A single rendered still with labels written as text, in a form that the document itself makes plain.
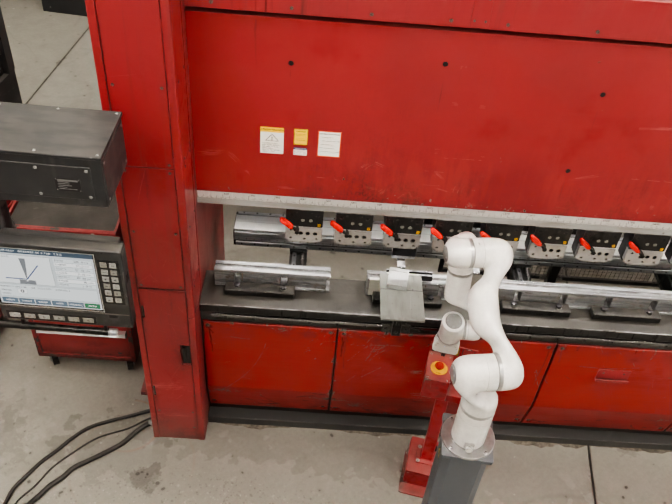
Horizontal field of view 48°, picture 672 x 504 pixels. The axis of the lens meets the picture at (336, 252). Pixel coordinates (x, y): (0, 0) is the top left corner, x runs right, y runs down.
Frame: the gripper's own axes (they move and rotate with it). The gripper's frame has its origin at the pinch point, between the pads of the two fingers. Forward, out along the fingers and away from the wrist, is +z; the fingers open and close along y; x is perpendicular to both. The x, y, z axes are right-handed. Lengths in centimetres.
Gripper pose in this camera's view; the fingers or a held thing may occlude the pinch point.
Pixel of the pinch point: (443, 351)
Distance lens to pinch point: 313.8
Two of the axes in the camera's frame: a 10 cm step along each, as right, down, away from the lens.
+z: 0.1, 4.7, 8.8
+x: 2.3, -8.6, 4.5
